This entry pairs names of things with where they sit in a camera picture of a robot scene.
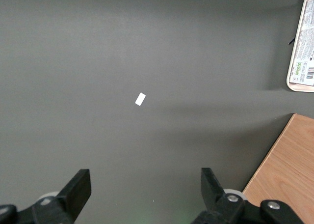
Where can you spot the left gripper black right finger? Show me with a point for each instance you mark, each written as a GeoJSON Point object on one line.
{"type": "Point", "coordinates": [220, 209]}

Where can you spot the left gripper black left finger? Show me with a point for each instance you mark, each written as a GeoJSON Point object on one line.
{"type": "Point", "coordinates": [61, 209]}

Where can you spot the beige plastic tray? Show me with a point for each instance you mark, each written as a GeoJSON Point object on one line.
{"type": "Point", "coordinates": [301, 88]}

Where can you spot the wooden drawer cabinet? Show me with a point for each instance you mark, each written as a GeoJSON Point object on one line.
{"type": "Point", "coordinates": [289, 165]}

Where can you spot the small white sticker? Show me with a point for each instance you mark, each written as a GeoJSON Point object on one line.
{"type": "Point", "coordinates": [140, 99]}

